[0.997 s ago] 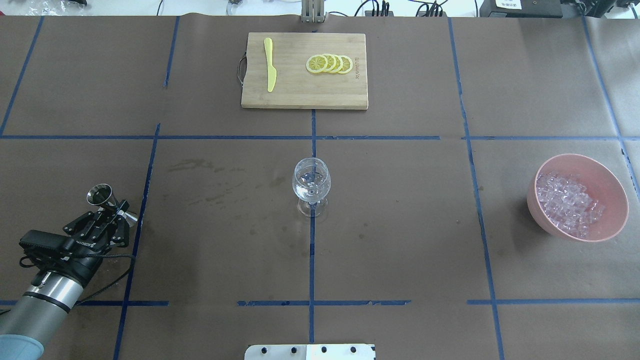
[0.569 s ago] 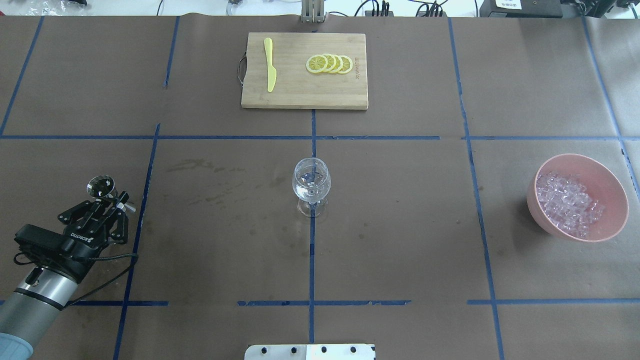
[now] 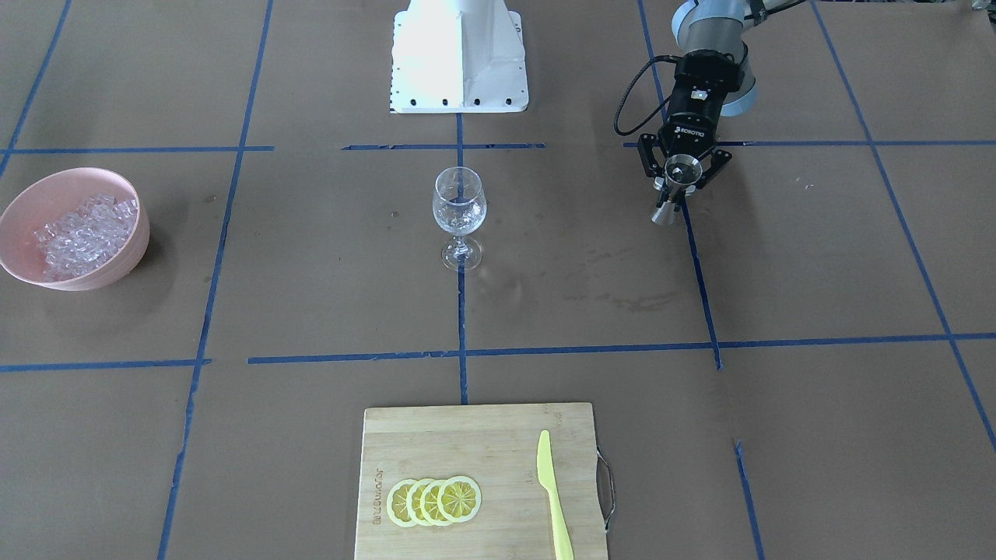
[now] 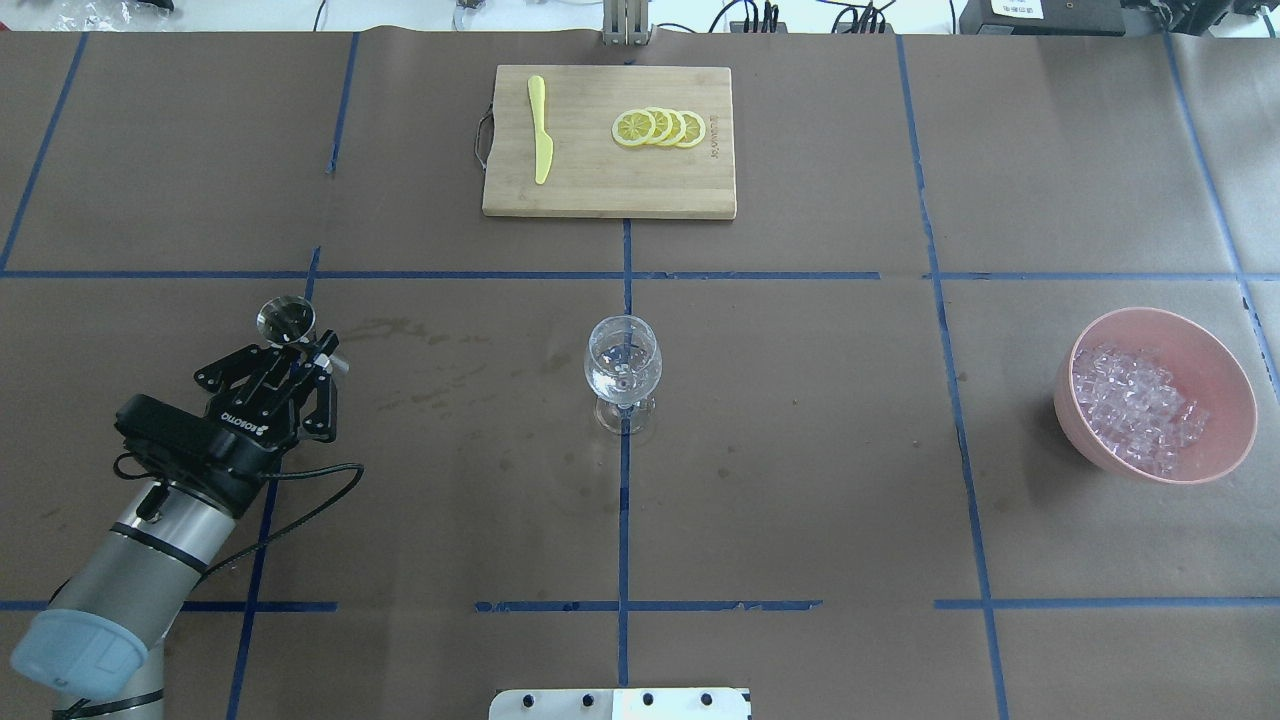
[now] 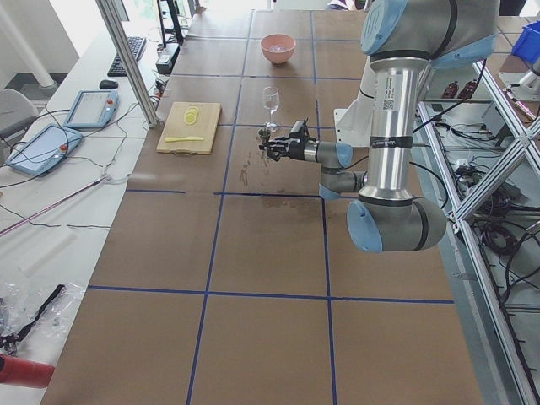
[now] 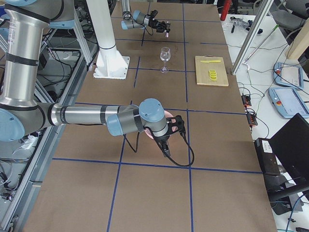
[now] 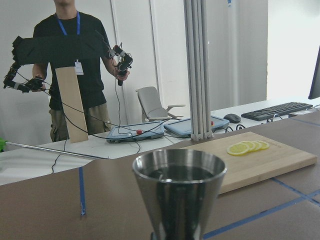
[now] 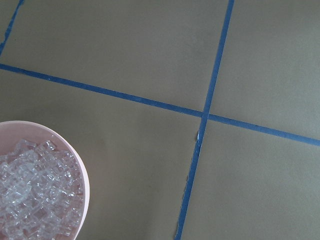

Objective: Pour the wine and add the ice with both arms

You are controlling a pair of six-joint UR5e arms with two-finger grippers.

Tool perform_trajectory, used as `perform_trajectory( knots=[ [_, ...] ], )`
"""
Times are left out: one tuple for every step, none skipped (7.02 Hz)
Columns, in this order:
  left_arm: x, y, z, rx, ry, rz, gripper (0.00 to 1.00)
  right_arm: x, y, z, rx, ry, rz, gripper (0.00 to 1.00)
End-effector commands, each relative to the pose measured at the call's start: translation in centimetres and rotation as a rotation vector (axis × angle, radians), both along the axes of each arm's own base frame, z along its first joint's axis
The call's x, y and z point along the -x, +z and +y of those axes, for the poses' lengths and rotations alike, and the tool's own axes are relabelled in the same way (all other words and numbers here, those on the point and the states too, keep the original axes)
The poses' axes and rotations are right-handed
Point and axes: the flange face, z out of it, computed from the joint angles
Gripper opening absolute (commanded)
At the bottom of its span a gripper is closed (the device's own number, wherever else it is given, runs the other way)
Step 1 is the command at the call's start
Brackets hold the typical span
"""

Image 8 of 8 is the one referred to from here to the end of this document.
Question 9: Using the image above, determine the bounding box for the clear ice cubes pile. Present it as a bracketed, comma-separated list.
[0, 138, 85, 237]

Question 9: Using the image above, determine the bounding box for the pink bowl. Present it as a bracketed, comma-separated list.
[0, 120, 90, 240]

